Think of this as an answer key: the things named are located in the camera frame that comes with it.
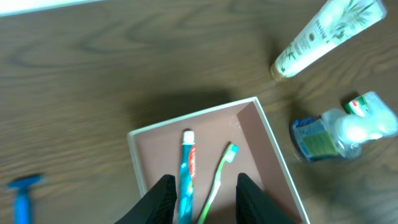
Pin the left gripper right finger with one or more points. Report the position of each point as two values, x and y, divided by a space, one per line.
253 206

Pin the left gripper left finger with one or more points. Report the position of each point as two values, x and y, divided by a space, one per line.
156 206

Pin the Colgate toothpaste tube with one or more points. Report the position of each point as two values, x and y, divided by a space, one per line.
187 177

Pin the green toothbrush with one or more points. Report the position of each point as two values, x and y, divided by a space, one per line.
227 156

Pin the clear pump soap bottle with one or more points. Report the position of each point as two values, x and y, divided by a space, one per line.
336 133

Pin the blue disposable razor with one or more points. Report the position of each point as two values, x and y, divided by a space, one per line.
22 203

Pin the green soap bar pack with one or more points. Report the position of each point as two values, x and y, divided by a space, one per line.
357 106

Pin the white box pink interior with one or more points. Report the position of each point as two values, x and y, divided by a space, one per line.
156 151

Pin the white lotion tube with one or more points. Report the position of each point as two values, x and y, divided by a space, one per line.
336 22

